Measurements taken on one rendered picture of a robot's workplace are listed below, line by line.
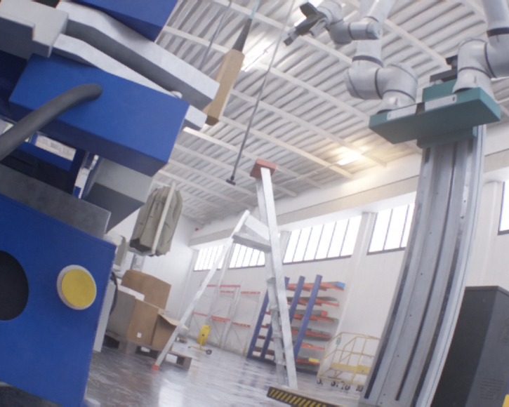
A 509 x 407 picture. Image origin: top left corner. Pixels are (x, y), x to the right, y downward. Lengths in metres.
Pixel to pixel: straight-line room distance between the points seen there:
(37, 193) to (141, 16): 0.46
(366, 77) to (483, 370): 1.36
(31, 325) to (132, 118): 0.49
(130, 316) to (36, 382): 3.88
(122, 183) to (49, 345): 0.39
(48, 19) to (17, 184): 0.44
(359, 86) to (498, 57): 0.79
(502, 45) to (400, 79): 0.62
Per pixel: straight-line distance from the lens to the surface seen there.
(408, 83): 2.26
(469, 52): 1.99
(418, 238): 2.05
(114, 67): 0.83
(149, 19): 0.84
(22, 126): 0.64
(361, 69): 2.35
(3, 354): 1.08
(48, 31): 0.80
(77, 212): 1.10
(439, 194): 2.11
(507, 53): 1.91
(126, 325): 4.92
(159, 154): 0.79
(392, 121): 2.12
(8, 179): 1.12
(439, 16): 11.98
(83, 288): 0.97
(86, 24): 0.83
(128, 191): 1.10
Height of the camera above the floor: 0.45
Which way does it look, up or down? 15 degrees up
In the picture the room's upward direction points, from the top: 17 degrees clockwise
